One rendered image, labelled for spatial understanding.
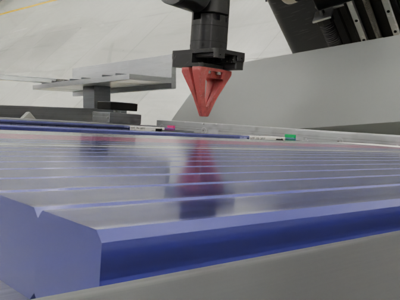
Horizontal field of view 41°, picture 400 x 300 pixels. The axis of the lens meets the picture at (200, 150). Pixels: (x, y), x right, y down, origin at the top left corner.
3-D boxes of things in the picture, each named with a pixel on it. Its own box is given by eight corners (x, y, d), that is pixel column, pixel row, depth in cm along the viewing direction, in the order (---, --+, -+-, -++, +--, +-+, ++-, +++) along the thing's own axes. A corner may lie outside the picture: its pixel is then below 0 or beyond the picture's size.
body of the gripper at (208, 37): (215, 60, 77) (218, 8, 76) (169, 62, 84) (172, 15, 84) (245, 65, 81) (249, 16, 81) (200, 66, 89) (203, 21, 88)
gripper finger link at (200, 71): (197, 116, 79) (202, 52, 78) (167, 113, 84) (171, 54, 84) (230, 118, 84) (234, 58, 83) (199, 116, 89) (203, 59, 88)
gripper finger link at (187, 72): (208, 116, 77) (213, 51, 77) (177, 114, 83) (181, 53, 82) (241, 118, 82) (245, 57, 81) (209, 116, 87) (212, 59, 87)
